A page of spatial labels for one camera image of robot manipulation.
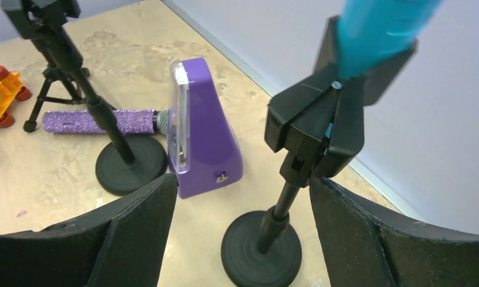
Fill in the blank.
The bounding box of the purple glitter microphone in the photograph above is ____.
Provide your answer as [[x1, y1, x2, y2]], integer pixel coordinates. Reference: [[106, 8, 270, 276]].
[[42, 109, 169, 135]]

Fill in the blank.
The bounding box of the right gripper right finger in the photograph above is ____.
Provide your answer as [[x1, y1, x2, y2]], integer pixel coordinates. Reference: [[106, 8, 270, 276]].
[[310, 177, 479, 286]]

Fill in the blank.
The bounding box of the blue microphone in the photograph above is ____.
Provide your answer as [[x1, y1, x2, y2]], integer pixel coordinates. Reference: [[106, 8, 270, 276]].
[[323, 1, 441, 157]]

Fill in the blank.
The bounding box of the red yellow toy truck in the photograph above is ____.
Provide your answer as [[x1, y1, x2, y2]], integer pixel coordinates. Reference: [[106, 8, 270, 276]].
[[0, 65, 32, 128]]

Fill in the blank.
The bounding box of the black tripod shock-mount stand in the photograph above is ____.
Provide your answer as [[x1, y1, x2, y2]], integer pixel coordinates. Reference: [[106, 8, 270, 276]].
[[23, 65, 117, 133]]

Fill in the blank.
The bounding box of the black round-base stand front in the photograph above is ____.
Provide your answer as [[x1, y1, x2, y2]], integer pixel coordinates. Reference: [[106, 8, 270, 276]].
[[221, 16, 418, 286]]

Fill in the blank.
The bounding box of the black round-base stand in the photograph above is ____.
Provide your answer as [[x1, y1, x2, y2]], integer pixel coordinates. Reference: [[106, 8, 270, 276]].
[[0, 0, 168, 196], [221, 16, 418, 286]]

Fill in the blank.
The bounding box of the purple metronome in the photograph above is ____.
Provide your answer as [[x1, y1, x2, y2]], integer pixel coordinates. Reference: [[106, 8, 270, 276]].
[[166, 57, 243, 199]]

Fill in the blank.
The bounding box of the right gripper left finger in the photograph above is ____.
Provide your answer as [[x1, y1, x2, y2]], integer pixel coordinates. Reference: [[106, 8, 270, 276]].
[[0, 173, 178, 286]]

